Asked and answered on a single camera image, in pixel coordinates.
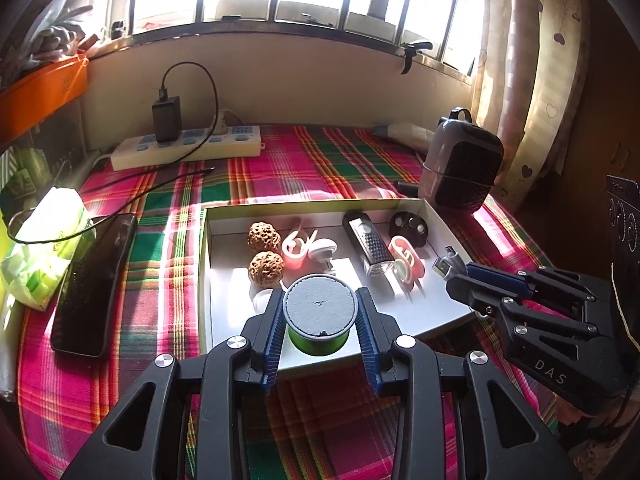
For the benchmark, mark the green white cardboard box tray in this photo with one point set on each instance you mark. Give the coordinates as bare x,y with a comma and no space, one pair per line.
425,305

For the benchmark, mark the heart print curtain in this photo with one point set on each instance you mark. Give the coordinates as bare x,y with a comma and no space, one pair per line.
525,60

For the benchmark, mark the white grey handheld device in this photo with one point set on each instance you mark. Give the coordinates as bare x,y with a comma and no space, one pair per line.
405,132

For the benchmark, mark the wooden cabinet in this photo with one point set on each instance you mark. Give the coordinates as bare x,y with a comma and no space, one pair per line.
600,125

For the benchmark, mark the black heater plug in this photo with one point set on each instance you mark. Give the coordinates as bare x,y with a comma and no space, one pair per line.
406,189

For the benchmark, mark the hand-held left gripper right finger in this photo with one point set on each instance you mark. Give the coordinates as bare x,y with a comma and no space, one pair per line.
367,345

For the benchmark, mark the small white round jar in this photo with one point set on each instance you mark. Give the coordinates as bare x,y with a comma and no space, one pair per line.
261,301

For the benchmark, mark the black round disc holder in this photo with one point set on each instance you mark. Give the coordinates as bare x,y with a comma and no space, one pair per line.
407,225

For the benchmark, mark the black smartphone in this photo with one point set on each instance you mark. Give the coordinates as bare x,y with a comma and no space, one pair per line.
95,285

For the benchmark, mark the black clear bike light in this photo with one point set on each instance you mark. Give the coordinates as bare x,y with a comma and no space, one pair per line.
367,242

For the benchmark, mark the small green package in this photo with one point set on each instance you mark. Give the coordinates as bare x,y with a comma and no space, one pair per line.
22,175

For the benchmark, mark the green spool with white top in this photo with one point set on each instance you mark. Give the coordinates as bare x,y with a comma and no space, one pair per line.
317,305

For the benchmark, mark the pile of plastic bags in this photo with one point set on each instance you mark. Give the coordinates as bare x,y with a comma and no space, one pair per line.
55,30

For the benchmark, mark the black charger adapter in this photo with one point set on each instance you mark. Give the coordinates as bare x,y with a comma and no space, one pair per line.
166,120

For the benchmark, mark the brown wrinkled walnut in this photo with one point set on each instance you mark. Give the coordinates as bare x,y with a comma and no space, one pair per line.
264,237
265,271

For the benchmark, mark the black window clip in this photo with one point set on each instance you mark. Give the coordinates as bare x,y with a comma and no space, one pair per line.
412,52

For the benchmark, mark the green white tissue pack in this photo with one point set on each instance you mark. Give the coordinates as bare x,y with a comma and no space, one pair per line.
45,240

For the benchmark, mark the small grey fan heater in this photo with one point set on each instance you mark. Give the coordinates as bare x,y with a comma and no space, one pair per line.
460,170

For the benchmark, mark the white power strip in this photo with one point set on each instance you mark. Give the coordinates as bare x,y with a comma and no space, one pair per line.
150,157

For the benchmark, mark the white round plastic hook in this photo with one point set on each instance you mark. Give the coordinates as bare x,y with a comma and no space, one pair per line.
322,247

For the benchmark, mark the glass tank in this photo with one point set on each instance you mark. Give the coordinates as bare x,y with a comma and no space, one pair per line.
55,135

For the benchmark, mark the pink ear hook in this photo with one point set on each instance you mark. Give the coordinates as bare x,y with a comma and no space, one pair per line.
292,257

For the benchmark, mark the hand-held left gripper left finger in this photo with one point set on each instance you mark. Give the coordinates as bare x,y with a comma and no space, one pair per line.
272,340

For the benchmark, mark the pink earbud case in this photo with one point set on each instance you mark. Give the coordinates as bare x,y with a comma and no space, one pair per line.
410,267

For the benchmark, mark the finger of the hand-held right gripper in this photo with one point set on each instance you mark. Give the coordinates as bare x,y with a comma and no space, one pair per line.
495,277
475,297

